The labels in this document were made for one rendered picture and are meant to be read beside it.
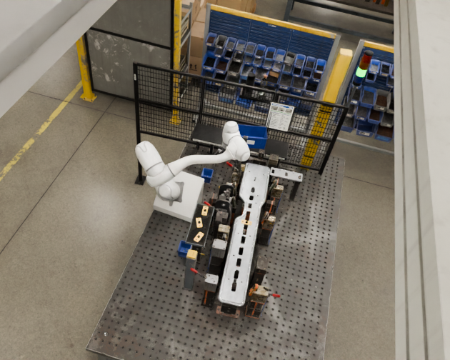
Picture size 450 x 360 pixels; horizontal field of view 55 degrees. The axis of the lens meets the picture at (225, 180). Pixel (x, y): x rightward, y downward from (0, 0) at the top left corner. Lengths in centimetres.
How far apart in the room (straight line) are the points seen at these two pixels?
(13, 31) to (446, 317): 78
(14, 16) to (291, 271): 309
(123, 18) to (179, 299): 317
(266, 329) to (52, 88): 439
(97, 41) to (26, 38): 468
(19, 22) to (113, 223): 387
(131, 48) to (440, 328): 509
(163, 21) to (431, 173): 455
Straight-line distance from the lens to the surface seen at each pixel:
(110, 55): 557
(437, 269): 51
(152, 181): 297
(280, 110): 393
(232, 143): 285
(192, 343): 328
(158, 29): 509
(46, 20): 93
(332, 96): 386
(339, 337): 434
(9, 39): 86
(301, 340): 343
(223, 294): 312
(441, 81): 79
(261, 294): 310
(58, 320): 422
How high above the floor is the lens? 376
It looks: 48 degrees down
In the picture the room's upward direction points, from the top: 10 degrees clockwise
